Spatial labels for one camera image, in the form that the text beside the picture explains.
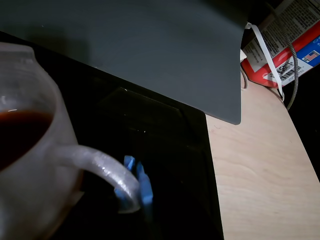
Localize translucent pink gooseneck kettle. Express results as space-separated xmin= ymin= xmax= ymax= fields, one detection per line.
xmin=0 ymin=41 xmax=141 ymax=240

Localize grey braided cable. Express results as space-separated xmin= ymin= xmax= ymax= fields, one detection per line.
xmin=271 ymin=1 xmax=301 ymax=111

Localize smooth grey backdrop sheet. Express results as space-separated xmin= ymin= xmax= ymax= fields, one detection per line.
xmin=0 ymin=0 xmax=251 ymax=126

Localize red printed cardboard box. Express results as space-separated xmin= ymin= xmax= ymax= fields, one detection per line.
xmin=240 ymin=0 xmax=320 ymax=89

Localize black rubber work mat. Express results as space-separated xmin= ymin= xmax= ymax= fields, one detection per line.
xmin=0 ymin=31 xmax=225 ymax=240

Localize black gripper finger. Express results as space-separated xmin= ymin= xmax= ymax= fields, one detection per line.
xmin=82 ymin=154 xmax=146 ymax=240
xmin=136 ymin=161 xmax=181 ymax=240

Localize flat white strap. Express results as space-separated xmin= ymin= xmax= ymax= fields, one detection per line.
xmin=245 ymin=21 xmax=286 ymax=101

